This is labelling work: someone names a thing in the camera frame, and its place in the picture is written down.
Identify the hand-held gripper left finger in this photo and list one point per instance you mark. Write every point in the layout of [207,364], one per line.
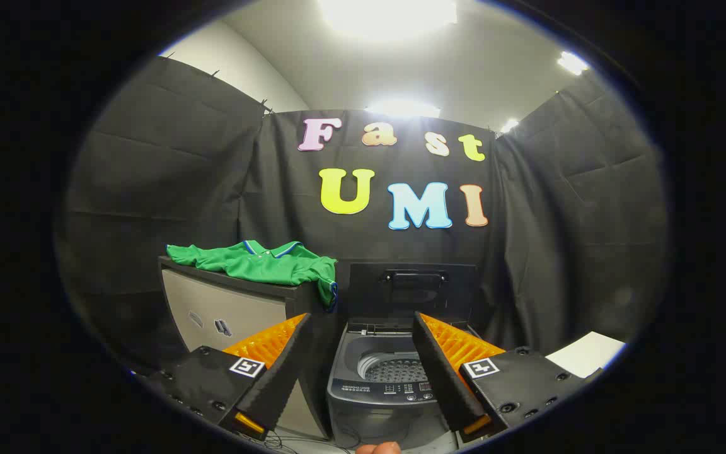
[281,384]

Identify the green polo shirt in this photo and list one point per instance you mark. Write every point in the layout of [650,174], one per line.
[262,261]

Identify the grey washing machine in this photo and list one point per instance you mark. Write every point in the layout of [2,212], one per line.
[363,391]

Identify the grey cabinet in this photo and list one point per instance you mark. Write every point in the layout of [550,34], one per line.
[224,302]

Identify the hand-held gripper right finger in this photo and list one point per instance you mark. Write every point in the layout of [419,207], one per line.
[442,378]

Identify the white board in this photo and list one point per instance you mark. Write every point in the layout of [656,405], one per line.
[587,353]

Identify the black backdrop cloth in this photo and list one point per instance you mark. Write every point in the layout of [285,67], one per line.
[180,189]

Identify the large ceiling light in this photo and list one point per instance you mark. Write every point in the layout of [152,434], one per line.
[388,16]

